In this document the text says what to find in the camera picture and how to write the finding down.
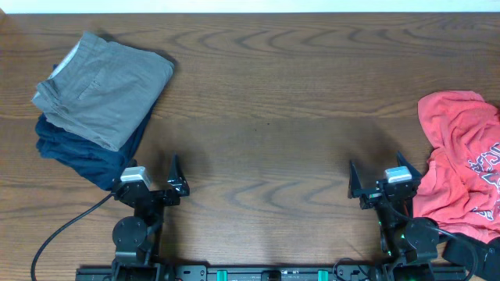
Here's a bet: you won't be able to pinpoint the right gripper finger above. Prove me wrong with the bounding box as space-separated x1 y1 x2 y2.
348 161 363 198
396 151 422 180

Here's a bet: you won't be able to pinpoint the red printed t-shirt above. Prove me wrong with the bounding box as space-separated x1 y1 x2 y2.
413 91 499 243

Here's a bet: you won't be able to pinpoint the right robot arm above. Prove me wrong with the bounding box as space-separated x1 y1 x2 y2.
348 152 439 280

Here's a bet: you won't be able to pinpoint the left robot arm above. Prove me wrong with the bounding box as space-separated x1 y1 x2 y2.
111 155 190 281

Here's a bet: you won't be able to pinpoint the folded navy blue garment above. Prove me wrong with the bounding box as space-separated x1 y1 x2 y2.
34 64 154 192

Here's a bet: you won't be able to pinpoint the folded grey trousers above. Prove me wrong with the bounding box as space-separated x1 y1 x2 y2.
32 32 174 151

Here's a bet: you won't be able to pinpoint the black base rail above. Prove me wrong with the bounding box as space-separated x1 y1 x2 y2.
75 264 467 281

